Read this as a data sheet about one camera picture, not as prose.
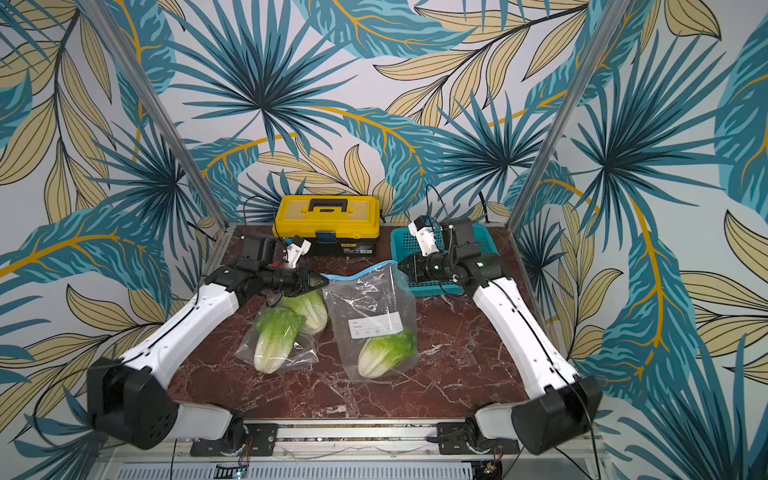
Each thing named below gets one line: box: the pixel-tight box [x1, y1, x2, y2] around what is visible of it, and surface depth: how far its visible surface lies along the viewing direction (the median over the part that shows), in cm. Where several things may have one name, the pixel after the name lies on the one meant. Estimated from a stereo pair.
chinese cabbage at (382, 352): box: [357, 332, 418, 379], surface depth 80 cm
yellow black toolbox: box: [272, 195, 381, 257], surface depth 102 cm
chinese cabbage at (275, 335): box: [253, 306, 307, 374], surface depth 83 cm
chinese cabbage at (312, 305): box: [281, 288, 328, 335], surface depth 90 cm
